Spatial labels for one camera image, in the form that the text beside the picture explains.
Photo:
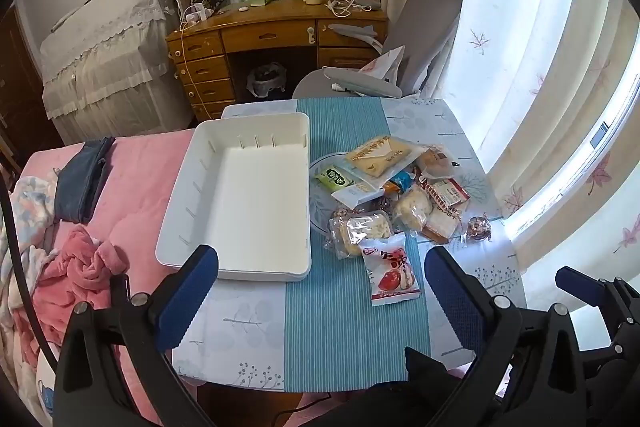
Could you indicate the long cake slice packet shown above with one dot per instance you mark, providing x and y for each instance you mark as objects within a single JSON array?
[{"x": 445, "y": 194}]

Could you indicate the dark blue jeans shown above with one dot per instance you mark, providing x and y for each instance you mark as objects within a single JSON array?
[{"x": 80, "y": 182}]

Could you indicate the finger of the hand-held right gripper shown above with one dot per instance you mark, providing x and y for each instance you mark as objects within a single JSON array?
[
  {"x": 580, "y": 284},
  {"x": 617, "y": 372}
]

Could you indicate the green snack packet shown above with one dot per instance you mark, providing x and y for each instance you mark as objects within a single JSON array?
[{"x": 332, "y": 178}]

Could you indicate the printed tablecloth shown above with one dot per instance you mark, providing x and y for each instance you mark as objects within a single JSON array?
[{"x": 325, "y": 332}]

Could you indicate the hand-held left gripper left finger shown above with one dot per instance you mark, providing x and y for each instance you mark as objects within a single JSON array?
[{"x": 185, "y": 297}]

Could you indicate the wooden desk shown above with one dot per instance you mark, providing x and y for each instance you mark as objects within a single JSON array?
[{"x": 270, "y": 34}]

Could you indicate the white plastic bag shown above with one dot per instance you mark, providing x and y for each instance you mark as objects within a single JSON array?
[{"x": 382, "y": 64}]

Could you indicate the white plastic tray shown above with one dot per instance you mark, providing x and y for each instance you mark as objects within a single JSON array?
[{"x": 240, "y": 207}]

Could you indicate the clear walnut date packet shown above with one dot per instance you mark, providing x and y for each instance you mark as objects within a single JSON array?
[{"x": 477, "y": 227}]

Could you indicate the dark wooden door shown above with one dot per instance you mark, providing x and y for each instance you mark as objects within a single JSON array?
[{"x": 20, "y": 97}]

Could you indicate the white gold snack packet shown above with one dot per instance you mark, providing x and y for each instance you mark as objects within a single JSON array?
[{"x": 357, "y": 194}]

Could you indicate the beige cracker packet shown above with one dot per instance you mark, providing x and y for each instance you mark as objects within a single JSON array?
[{"x": 377, "y": 154}]

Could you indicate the orange bun packet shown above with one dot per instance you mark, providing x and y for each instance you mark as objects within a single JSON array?
[{"x": 435, "y": 162}]

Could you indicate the clear round bun packet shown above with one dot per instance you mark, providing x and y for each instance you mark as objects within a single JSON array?
[{"x": 412, "y": 207}]

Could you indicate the red white snack packet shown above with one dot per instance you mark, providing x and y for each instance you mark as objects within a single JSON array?
[{"x": 392, "y": 274}]

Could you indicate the white lace cover cloth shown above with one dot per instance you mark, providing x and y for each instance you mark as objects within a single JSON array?
[{"x": 100, "y": 37}]

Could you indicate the blue snack packet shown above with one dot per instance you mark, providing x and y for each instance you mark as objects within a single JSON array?
[{"x": 400, "y": 181}]

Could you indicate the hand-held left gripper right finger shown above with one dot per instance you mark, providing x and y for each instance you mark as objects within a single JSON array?
[{"x": 452, "y": 292}]

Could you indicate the grey office chair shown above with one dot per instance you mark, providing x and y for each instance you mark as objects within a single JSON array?
[{"x": 430, "y": 22}]

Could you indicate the floral quilt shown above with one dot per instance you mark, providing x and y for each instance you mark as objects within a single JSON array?
[{"x": 30, "y": 202}]

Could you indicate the pink fleece garment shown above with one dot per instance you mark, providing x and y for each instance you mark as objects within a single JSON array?
[{"x": 75, "y": 267}]

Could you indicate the clear cookie packet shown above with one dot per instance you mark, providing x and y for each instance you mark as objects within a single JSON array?
[{"x": 357, "y": 232}]

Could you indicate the white power strip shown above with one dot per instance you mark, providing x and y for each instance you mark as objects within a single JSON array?
[{"x": 197, "y": 13}]

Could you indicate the black rectangular object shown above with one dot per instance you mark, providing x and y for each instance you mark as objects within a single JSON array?
[{"x": 120, "y": 289}]

